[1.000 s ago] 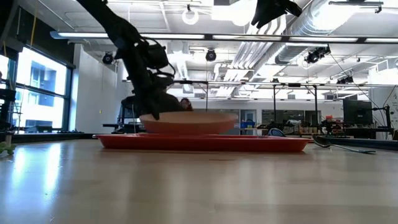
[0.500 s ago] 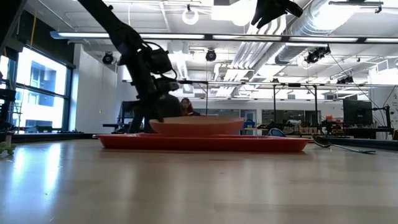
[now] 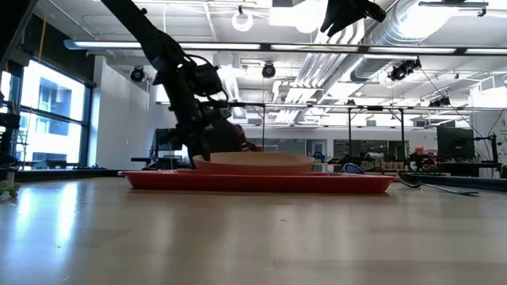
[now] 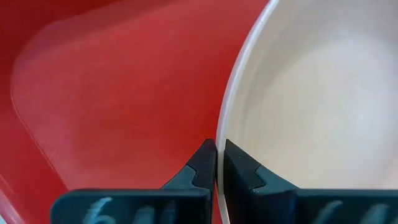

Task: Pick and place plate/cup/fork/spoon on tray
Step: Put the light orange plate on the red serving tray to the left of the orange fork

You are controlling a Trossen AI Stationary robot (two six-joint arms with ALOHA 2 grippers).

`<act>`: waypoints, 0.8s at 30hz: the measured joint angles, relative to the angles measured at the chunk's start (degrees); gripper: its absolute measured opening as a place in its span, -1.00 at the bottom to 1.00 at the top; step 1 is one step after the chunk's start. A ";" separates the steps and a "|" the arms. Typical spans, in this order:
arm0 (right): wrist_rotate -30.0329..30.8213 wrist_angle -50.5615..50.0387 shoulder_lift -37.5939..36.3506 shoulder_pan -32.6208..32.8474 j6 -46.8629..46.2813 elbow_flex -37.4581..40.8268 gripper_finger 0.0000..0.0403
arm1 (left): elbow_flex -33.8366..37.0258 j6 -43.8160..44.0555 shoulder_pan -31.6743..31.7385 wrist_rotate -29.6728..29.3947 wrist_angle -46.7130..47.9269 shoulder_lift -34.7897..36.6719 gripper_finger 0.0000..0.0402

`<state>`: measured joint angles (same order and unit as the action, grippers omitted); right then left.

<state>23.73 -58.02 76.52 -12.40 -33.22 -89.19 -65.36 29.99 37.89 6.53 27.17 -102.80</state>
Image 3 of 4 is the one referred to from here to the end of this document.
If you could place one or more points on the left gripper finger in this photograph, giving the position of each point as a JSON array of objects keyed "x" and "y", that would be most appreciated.
[
  {"x": 194, "y": 150},
  {"x": 204, "y": 146}
]

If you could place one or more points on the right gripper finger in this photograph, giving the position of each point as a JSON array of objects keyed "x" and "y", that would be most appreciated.
[
  {"x": 344, "y": 24},
  {"x": 330, "y": 23}
]

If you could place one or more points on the peach round plate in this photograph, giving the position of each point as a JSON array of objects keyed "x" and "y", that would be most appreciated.
[{"x": 257, "y": 162}]

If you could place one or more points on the red plastic tray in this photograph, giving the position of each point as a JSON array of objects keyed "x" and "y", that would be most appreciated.
[{"x": 257, "y": 183}]

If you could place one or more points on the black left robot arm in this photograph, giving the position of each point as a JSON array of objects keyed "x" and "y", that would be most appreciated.
[{"x": 150, "y": 35}]

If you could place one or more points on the long ceiling light strip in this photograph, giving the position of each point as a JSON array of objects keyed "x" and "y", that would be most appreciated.
[{"x": 222, "y": 46}]

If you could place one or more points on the black ceiling spot lamp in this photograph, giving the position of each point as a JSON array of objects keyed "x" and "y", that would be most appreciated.
[
  {"x": 137, "y": 74},
  {"x": 268, "y": 70}
]

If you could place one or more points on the large window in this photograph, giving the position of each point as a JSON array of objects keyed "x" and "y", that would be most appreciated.
[{"x": 51, "y": 115}]

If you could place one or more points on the black computer monitor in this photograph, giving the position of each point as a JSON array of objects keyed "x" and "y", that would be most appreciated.
[{"x": 455, "y": 142}]

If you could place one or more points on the silver ventilation duct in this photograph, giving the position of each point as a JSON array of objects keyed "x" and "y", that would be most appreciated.
[{"x": 396, "y": 35}]

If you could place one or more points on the black ceiling camera cluster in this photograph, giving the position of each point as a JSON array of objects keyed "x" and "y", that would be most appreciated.
[{"x": 404, "y": 70}]

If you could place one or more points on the black background rig frame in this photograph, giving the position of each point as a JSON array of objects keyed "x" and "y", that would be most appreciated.
[{"x": 349, "y": 130}]

